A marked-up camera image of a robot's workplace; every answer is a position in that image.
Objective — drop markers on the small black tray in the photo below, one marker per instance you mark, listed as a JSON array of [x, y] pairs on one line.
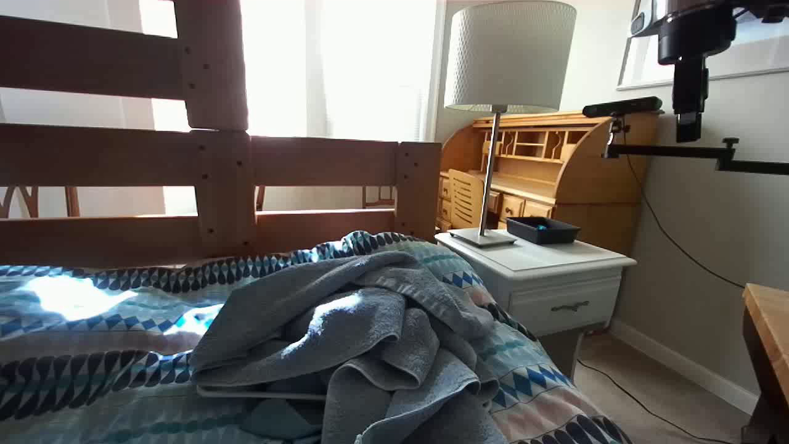
[[543, 230]]

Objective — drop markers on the wooden side table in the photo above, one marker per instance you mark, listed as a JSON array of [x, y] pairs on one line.
[[773, 330]]

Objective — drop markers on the black bar-shaped camera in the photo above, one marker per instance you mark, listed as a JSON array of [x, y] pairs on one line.
[[621, 106]]

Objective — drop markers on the table lamp with white shade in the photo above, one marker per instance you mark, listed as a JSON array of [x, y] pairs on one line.
[[509, 50]]

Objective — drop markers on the white nightstand with drawer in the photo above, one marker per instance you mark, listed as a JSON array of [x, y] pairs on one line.
[[559, 310]]

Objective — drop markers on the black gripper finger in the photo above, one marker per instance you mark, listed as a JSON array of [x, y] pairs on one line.
[[699, 94]]

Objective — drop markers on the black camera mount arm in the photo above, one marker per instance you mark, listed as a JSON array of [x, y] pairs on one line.
[[674, 151]]

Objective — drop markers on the wooden roll-top desk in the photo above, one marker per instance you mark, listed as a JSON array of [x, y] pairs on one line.
[[592, 188]]

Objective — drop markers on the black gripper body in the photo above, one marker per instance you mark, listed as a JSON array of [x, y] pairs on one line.
[[695, 35]]

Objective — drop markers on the white framed wall picture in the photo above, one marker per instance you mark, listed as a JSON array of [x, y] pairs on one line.
[[633, 69]]

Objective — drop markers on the white sheer curtain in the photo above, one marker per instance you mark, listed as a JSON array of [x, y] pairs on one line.
[[371, 66]]

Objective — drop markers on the blue geometric patterned bedspread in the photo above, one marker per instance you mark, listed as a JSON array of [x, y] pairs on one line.
[[81, 353]]

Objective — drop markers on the wooden slatted bed frame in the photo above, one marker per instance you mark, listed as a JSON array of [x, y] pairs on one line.
[[223, 164]]

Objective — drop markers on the grey terry towel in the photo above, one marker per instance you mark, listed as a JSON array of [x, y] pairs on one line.
[[371, 330]]

